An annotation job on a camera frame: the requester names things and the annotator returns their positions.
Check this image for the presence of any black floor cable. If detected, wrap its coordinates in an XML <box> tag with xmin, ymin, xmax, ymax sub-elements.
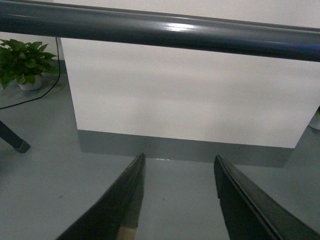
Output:
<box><xmin>0</xmin><ymin>36</ymin><xmax>62</xmax><ymax>110</ymax></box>

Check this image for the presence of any dark grey hanger rail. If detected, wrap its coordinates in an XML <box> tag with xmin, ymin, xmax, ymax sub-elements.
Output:
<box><xmin>0</xmin><ymin>0</ymin><xmax>320</xmax><ymax>62</ymax></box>

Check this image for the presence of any green potted plant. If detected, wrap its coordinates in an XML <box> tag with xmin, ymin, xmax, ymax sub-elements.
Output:
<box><xmin>0</xmin><ymin>39</ymin><xmax>59</xmax><ymax>90</ymax></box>

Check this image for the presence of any grey rack leg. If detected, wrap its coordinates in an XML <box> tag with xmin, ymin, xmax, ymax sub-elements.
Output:
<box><xmin>0</xmin><ymin>121</ymin><xmax>31</xmax><ymax>153</ymax></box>

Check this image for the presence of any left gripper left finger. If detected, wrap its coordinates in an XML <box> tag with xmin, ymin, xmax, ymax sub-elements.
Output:
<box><xmin>58</xmin><ymin>153</ymin><xmax>146</xmax><ymax>240</ymax></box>

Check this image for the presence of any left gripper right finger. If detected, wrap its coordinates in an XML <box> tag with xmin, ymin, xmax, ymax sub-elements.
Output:
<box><xmin>214</xmin><ymin>155</ymin><xmax>320</xmax><ymax>240</ymax></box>

